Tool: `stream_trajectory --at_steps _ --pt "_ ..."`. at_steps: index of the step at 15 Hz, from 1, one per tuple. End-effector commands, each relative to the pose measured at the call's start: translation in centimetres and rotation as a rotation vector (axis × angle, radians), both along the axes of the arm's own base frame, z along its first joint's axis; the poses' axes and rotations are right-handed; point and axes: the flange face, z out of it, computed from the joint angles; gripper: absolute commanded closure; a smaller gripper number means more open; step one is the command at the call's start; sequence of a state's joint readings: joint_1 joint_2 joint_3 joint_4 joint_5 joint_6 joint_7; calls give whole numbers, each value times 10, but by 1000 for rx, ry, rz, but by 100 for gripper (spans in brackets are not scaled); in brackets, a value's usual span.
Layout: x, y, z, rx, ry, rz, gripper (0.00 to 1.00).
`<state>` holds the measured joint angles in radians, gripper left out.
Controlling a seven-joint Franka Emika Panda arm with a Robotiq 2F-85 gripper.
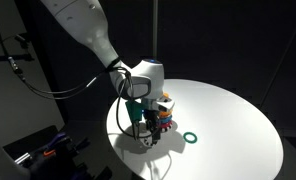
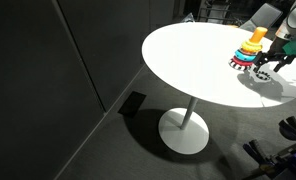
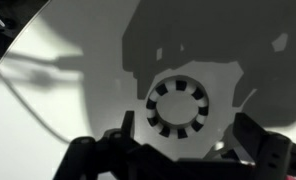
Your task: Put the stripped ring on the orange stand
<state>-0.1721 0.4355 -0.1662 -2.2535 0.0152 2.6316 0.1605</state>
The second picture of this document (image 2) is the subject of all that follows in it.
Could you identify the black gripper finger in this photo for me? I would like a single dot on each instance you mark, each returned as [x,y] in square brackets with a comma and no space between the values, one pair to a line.
[284,61]
[259,61]

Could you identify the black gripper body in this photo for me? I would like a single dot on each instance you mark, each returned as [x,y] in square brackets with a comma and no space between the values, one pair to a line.
[275,46]

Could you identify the orange stand peg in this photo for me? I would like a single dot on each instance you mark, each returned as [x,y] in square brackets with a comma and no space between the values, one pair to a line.
[258,34]

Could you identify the grey chair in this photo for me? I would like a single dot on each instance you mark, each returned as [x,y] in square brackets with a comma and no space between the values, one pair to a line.
[263,16]

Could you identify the dark metal background rack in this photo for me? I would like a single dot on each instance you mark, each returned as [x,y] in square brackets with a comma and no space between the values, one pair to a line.
[214,10]

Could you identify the white round table base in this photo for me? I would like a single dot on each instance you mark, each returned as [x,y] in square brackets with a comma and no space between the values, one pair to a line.
[184,140]

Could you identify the white table pedestal pole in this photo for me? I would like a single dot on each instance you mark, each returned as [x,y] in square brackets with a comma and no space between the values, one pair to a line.
[189,113]

